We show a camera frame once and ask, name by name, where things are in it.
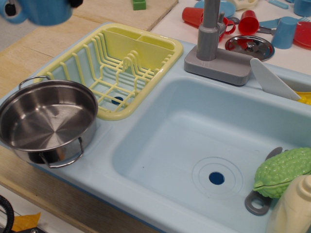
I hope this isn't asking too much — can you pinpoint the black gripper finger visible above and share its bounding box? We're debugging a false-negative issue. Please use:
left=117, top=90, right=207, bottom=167
left=69, top=0, right=83, bottom=7

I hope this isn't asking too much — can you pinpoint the blue plastic cup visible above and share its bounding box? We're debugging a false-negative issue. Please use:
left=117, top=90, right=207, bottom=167
left=0, top=0, right=74, bottom=26

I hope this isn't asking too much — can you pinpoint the stainless steel pot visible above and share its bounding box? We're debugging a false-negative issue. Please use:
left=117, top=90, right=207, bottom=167
left=0, top=76, right=98, bottom=168

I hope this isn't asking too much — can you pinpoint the red plastic cup lying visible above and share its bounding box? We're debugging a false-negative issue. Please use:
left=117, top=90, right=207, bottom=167
left=182, top=7, right=203, bottom=28

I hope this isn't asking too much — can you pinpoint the red plastic cup upright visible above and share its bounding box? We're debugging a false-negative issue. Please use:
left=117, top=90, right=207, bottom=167
left=238, top=10, right=259, bottom=35

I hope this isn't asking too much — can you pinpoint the steel pot lid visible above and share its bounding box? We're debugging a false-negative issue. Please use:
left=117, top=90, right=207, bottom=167
left=225, top=35, right=275, bottom=61

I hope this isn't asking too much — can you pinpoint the blue upside-down cup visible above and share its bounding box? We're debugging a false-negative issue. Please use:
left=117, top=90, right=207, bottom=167
left=271, top=17, right=298, bottom=49

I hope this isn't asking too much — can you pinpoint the blue cup top right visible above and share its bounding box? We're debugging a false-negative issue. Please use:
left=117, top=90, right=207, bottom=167
left=294, top=0, right=311, bottom=17

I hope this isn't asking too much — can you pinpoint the wooden board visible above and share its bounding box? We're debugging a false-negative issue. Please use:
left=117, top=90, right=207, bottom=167
left=58, top=0, right=179, bottom=32

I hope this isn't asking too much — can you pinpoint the black caster wheel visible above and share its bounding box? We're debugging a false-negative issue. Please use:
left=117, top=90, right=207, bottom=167
left=4, top=3, right=17, bottom=17

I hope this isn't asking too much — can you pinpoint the green toy block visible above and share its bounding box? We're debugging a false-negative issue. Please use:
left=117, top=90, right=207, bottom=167
left=132, top=0, right=147, bottom=11

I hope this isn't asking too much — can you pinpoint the yellow plastic dish rack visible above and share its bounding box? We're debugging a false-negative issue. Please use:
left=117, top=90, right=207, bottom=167
left=35, top=23, right=183, bottom=121

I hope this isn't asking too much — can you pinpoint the grey toy faucet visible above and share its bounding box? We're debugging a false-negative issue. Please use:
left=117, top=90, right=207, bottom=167
left=184, top=0, right=253, bottom=86

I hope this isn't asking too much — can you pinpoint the blue plastic plate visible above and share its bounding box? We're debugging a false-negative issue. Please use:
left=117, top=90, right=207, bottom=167
left=194, top=0, right=236, bottom=17

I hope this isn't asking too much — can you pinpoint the cream plastic toy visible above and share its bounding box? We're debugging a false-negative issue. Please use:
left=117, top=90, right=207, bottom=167
left=230, top=0, right=258, bottom=11

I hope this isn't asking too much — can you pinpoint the light blue toy sink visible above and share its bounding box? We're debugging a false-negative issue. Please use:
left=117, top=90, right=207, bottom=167
left=0, top=22, right=311, bottom=233

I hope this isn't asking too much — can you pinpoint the blue plastic fork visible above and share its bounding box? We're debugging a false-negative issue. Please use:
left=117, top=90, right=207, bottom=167
left=259, top=17, right=311, bottom=29

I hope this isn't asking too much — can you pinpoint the orange tape piece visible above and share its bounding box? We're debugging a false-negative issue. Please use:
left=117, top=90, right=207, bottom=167
left=12, top=212, right=41, bottom=232

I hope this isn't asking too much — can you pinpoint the yellow corn toy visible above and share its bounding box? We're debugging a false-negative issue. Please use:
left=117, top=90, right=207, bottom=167
left=296, top=91, right=311, bottom=105

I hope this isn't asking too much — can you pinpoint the green bitter melon toy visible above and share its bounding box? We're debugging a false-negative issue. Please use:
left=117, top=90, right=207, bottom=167
left=253, top=148, right=311, bottom=199

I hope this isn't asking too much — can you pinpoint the cream plastic bottle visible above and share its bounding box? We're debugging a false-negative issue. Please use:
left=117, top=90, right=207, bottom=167
left=266, top=175, right=311, bottom=233

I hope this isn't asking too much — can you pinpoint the red mug with handle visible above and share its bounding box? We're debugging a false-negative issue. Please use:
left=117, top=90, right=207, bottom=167
left=218, top=17, right=236, bottom=41

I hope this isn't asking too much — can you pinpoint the black cable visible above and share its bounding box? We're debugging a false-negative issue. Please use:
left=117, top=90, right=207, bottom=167
left=0, top=195, right=15, bottom=233

